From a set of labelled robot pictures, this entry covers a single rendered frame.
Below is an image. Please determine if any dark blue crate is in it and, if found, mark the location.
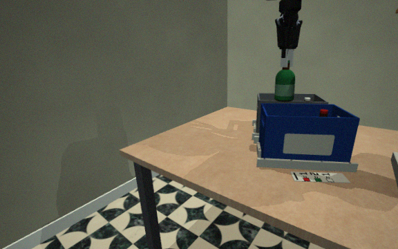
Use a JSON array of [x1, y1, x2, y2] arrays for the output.
[[260, 103, 360, 163]]

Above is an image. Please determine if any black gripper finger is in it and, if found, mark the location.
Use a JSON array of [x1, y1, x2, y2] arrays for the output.
[[275, 15, 293, 67], [288, 17, 303, 67]]

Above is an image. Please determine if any dark grey divided crate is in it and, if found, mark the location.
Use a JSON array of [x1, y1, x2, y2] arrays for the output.
[[256, 93, 329, 133]]

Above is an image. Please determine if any white paper pick list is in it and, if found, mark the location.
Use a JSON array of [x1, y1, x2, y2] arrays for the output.
[[290, 172, 350, 183]]

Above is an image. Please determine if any red bottle with pink label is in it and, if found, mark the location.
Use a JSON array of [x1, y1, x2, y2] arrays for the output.
[[319, 109, 328, 117]]

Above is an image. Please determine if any green bottle with pale green label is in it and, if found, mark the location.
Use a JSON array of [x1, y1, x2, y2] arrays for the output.
[[274, 60, 295, 102]]

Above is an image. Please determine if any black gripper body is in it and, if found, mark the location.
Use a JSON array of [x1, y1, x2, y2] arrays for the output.
[[279, 0, 301, 27]]

